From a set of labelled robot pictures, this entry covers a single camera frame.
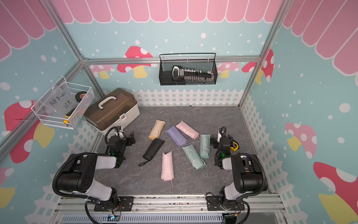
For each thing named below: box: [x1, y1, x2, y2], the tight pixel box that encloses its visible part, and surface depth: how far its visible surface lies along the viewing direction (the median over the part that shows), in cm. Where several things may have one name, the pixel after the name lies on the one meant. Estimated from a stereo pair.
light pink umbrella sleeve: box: [160, 150, 175, 193], surface depth 86 cm
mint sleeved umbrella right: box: [199, 133, 212, 159], surface depth 95 cm
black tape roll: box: [75, 91, 88, 103], surface depth 81 cm
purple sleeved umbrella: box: [165, 125, 196, 147], surface depth 100 cm
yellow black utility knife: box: [63, 105, 78, 124], surface depth 65 cm
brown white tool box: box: [84, 87, 141, 135], surface depth 97 cm
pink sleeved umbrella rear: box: [175, 120, 200, 142], surface depth 104 cm
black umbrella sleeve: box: [138, 138, 166, 167], surface depth 95 cm
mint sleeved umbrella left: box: [181, 144, 208, 177], surface depth 90 cm
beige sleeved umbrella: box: [148, 119, 166, 140], surface depth 104 cm
